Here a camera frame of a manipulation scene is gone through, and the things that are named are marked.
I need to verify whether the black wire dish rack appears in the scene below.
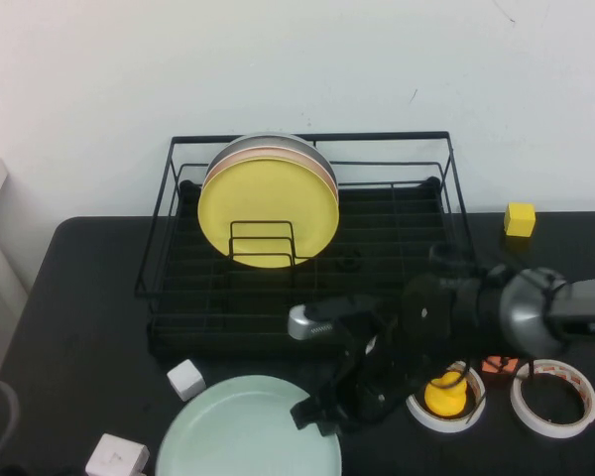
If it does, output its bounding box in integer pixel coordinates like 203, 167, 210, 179
133, 130, 488, 359

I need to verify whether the white tape roll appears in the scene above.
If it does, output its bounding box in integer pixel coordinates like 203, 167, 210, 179
405, 360, 487, 434
509, 358, 595, 439

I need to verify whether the white square power adapter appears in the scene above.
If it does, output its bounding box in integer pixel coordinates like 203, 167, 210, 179
84, 432, 151, 476

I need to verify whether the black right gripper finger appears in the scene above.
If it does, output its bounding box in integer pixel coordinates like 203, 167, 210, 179
318, 415, 344, 438
289, 392, 331, 431

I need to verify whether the orange cube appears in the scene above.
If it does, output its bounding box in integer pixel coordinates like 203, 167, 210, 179
480, 354, 520, 377

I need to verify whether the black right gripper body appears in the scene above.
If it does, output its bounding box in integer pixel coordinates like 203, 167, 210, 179
325, 295, 428, 423

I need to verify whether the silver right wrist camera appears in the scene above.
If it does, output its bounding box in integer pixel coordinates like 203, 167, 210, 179
286, 302, 341, 342

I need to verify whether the yellow plate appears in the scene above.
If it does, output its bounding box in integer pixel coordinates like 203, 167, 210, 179
196, 157, 340, 270

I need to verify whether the black right camera cable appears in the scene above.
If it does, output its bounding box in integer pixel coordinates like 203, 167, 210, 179
463, 354, 488, 425

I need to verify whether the mint green plate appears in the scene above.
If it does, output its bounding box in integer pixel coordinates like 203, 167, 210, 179
155, 374, 343, 476

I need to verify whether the yellow rubber duck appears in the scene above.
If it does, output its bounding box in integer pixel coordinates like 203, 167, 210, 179
422, 370, 470, 419

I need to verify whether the yellow cube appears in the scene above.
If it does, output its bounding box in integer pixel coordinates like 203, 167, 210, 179
503, 201, 536, 238

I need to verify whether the pink plate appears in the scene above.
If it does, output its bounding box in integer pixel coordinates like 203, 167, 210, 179
203, 146, 339, 199

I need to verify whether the grey plate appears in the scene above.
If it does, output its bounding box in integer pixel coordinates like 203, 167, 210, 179
206, 132, 336, 182

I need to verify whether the white cube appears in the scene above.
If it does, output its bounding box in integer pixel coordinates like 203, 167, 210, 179
166, 358, 207, 403

